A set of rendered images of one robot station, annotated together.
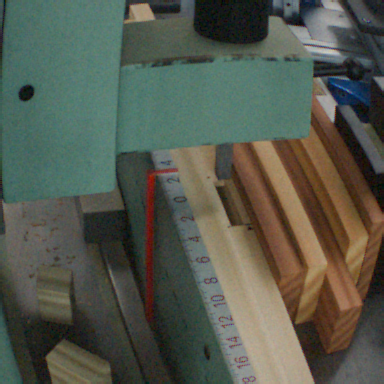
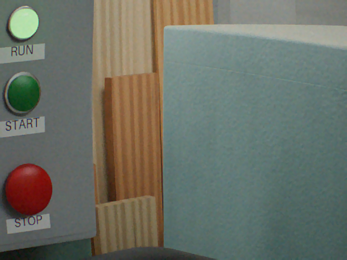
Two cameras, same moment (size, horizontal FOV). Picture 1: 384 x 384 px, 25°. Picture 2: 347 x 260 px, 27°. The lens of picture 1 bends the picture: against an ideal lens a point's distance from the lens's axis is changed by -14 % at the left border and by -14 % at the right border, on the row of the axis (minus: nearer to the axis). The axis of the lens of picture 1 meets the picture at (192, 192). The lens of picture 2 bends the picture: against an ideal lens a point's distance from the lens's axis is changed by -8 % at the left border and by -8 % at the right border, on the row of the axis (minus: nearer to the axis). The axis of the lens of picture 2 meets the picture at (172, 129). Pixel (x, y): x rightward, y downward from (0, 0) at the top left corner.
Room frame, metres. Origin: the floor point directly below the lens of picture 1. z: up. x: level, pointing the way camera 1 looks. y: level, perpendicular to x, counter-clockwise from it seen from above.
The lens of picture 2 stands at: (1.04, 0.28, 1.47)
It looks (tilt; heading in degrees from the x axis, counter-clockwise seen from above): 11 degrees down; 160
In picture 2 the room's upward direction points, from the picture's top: straight up
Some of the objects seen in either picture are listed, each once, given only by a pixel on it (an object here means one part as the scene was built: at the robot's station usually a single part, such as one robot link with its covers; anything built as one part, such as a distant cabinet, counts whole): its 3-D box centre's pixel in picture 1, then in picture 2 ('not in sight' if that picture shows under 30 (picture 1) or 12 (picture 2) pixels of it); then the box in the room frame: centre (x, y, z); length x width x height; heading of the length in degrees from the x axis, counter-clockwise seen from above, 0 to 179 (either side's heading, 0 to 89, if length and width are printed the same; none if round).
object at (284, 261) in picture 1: (248, 205); not in sight; (0.55, -0.04, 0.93); 0.21 x 0.02 x 0.05; 16
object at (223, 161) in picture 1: (224, 145); not in sight; (0.55, -0.02, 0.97); 0.01 x 0.01 x 0.05; 16
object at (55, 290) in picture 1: (56, 295); not in sight; (0.54, 0.11, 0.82); 0.03 x 0.03 x 0.04; 89
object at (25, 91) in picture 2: not in sight; (23, 93); (0.63, 0.34, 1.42); 0.02 x 0.01 x 0.02; 106
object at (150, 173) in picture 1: (159, 253); not in sight; (0.54, 0.02, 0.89); 0.02 x 0.01 x 0.14; 106
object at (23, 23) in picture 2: not in sight; (25, 23); (0.63, 0.34, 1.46); 0.02 x 0.01 x 0.02; 106
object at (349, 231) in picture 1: (322, 207); not in sight; (0.54, -0.09, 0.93); 0.15 x 0.02 x 0.07; 16
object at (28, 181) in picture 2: not in sight; (28, 189); (0.63, 0.34, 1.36); 0.03 x 0.01 x 0.03; 106
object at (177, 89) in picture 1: (198, 82); not in sight; (0.55, 0.00, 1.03); 0.14 x 0.07 x 0.09; 106
